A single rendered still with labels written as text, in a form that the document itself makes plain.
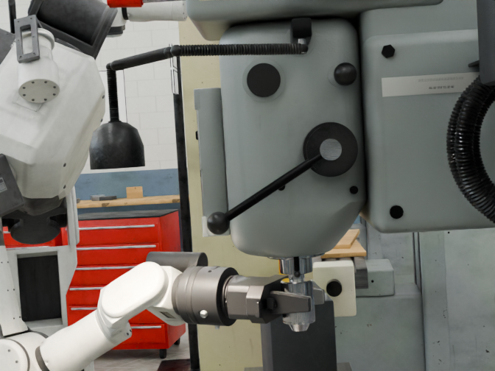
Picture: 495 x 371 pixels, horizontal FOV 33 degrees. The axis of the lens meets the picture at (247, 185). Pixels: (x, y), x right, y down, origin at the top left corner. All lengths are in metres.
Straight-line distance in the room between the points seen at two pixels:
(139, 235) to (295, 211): 4.69
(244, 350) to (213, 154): 1.88
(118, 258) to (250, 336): 2.94
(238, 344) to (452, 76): 2.04
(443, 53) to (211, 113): 0.33
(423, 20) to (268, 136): 0.25
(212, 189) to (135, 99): 9.18
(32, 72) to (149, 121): 8.94
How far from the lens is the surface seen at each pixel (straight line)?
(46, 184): 1.51
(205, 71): 2.93
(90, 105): 1.53
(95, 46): 1.62
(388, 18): 1.10
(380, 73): 1.08
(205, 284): 1.23
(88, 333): 1.32
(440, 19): 1.11
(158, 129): 10.29
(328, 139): 1.06
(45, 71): 1.39
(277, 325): 1.54
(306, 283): 1.19
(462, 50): 1.10
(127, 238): 5.79
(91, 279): 5.92
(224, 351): 3.01
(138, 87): 10.34
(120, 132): 1.08
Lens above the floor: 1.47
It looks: 3 degrees down
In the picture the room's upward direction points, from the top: 3 degrees counter-clockwise
